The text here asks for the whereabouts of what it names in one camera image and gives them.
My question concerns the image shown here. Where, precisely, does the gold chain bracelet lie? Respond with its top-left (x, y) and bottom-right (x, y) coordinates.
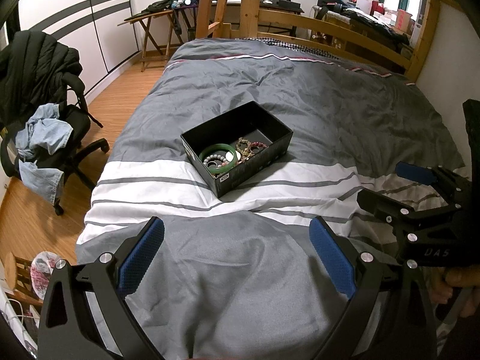
top-left (235, 136), bottom-right (253, 162)

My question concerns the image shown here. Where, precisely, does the black jewelry box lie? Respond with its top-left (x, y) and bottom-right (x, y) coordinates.
top-left (181, 102), bottom-right (293, 197)

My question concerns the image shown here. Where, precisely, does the person right hand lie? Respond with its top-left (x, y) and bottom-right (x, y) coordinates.
top-left (427, 267), bottom-right (480, 319)

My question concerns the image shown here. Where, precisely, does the pink patterned plastic bag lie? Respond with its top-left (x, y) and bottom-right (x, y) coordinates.
top-left (30, 251), bottom-right (61, 301)

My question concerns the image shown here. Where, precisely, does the black office chair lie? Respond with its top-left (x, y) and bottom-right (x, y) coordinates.
top-left (1, 73), bottom-right (110, 216)

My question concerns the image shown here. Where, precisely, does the grey striped duvet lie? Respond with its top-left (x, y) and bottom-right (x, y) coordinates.
top-left (76, 39), bottom-right (467, 359)

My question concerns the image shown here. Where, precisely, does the light blue denim garment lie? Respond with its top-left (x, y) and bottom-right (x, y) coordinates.
top-left (15, 103), bottom-right (73, 205)

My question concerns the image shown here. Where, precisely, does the cluttered wooden desk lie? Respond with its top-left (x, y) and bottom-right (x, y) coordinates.
top-left (310, 0), bottom-right (413, 70)

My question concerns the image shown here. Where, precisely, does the green jade bangle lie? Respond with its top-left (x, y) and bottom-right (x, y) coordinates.
top-left (199, 144), bottom-right (239, 175)

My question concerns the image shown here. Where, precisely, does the black puffer jacket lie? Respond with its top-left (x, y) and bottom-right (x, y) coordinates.
top-left (1, 30), bottom-right (88, 128)

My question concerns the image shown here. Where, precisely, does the wooden folding table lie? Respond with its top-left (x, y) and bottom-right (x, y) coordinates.
top-left (117, 2), bottom-right (198, 72)

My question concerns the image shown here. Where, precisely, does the white sliding wardrobe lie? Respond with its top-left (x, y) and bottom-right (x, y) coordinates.
top-left (17, 0), bottom-right (139, 102)

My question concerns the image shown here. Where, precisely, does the grey pearl bracelet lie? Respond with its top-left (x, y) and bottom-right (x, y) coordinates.
top-left (202, 152), bottom-right (230, 169)

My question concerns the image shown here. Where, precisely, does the wooden bed frame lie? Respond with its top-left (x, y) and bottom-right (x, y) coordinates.
top-left (196, 0), bottom-right (440, 83)

